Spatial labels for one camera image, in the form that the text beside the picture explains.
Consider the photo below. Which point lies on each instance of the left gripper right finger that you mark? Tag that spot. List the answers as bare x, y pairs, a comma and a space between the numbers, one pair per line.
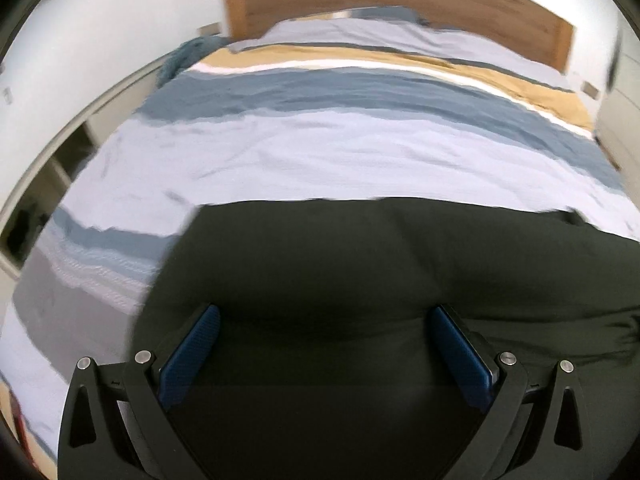
508, 425

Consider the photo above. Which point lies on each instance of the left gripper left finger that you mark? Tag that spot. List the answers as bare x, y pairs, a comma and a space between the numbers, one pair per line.
115, 423

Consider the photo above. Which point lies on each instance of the black puffer coat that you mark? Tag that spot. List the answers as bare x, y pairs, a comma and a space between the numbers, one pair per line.
325, 365

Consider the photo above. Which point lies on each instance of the white wardrobe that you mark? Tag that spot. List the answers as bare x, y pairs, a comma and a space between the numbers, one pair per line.
618, 118

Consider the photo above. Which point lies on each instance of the white open shelf unit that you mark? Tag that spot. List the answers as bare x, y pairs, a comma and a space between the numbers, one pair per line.
49, 176

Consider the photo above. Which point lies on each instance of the striped bed duvet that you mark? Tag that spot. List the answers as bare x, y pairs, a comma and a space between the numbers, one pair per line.
316, 108

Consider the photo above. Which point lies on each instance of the striped pillow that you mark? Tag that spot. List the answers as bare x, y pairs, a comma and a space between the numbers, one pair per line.
382, 13

